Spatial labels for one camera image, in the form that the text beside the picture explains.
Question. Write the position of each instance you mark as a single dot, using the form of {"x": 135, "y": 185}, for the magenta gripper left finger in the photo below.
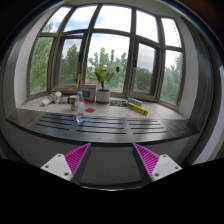
{"x": 70, "y": 166}

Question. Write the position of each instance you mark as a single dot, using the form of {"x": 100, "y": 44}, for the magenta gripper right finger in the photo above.
{"x": 152, "y": 166}

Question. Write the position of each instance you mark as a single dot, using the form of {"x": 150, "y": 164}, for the clear plastic water bottle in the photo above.
{"x": 79, "y": 104}

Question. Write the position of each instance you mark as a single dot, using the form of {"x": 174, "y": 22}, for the dark slatted radiator cover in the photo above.
{"x": 101, "y": 130}

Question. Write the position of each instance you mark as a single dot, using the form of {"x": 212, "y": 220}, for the red round coaster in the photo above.
{"x": 90, "y": 110}

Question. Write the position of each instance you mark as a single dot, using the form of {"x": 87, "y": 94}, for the yellow rectangular box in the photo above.
{"x": 137, "y": 109}

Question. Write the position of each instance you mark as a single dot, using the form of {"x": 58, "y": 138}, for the flat colourful marker box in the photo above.
{"x": 64, "y": 100}

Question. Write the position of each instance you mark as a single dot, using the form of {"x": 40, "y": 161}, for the pale blue small box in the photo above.
{"x": 135, "y": 101}

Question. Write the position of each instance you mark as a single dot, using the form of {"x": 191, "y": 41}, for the black and white patterned mat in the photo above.
{"x": 118, "y": 103}

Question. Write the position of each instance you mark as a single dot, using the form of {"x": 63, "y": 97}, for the potted plant in white pot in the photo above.
{"x": 103, "y": 76}

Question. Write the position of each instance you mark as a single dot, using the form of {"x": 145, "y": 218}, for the white box with colourful print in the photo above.
{"x": 88, "y": 92}

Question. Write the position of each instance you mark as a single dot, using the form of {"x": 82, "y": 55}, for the brown framed bay window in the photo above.
{"x": 75, "y": 40}

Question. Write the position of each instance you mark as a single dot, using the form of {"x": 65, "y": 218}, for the white mug with black handle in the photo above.
{"x": 71, "y": 101}

